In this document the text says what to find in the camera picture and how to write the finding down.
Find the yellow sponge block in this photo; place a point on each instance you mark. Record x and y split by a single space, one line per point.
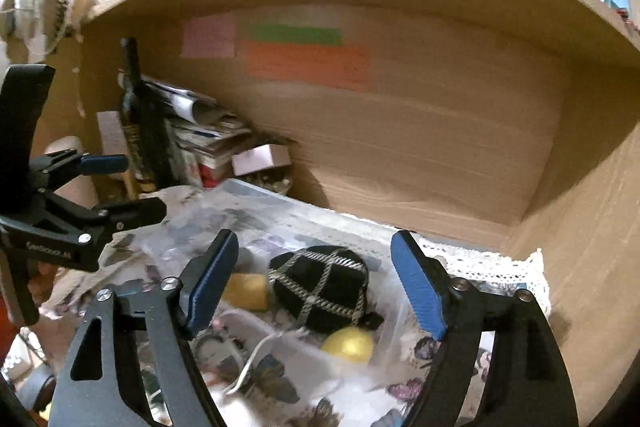
246 291

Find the green paper strip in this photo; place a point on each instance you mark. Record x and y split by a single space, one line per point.
297 36

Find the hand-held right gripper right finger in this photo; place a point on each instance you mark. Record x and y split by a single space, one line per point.
417 289

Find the wooden shelf unit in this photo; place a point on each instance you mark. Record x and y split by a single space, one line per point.
425 142

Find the yellow ball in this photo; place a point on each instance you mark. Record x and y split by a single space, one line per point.
348 346

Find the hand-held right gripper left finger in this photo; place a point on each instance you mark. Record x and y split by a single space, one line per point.
212 287

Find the small white box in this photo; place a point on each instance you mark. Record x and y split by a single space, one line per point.
260 159

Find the clear plastic container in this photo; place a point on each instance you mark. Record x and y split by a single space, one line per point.
280 217

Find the beige paper roll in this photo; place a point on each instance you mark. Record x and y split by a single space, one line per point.
65 146

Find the pink paper note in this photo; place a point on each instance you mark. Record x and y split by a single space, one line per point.
209 36

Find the black bottle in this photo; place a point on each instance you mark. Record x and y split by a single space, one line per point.
145 132

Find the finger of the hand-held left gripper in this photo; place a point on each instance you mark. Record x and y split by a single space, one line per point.
135 211
102 164

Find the orange paper sheet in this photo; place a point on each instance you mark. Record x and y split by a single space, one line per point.
310 68

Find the stack of magazines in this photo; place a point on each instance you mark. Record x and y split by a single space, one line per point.
210 129

